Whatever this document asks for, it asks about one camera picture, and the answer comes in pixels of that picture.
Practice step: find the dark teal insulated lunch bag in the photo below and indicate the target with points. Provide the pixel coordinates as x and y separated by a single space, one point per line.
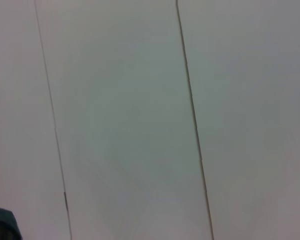
2 225

